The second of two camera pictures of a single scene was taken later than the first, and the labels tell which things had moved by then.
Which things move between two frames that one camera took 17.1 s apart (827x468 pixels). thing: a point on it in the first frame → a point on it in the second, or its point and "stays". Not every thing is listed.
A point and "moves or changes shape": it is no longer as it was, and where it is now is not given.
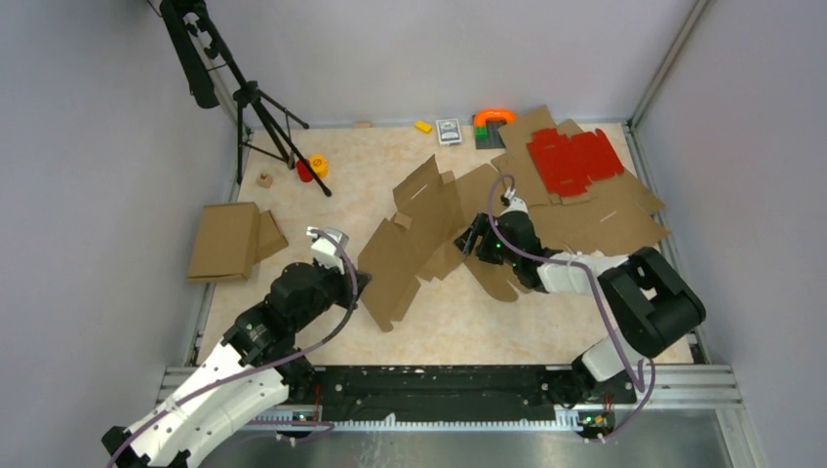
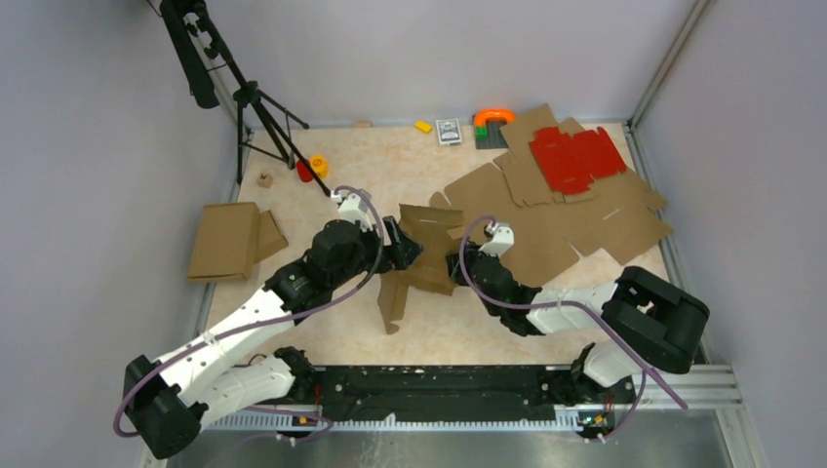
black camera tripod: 199,47 stays
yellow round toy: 319,165 stays
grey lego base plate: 493,138 stays
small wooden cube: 264,180 stays
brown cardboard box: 427,235 moves or changes shape
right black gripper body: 493,251 → 472,253
